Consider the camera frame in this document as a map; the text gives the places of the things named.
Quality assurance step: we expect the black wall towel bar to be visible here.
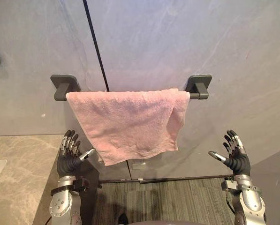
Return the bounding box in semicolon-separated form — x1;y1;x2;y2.
50;74;212;102

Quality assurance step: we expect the dark door threshold strip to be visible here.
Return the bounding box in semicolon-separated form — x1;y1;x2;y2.
98;175;235;184

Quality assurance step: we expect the pink terry towel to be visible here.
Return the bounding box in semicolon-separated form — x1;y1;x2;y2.
66;88;191;166

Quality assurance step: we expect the grey robot torso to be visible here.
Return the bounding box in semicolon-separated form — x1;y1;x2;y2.
128;219;201;225

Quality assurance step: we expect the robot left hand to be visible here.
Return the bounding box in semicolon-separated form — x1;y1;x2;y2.
57;129;96;176

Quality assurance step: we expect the dark robot foot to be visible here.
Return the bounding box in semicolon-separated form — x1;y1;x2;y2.
118;211;129;225

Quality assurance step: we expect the small metal door bracket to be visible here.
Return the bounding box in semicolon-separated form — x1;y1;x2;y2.
132;162;147;171

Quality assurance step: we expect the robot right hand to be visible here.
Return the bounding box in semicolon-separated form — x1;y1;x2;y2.
208;129;251;176

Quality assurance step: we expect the black vertical door seal strip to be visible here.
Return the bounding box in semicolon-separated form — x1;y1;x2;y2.
82;0;110;92

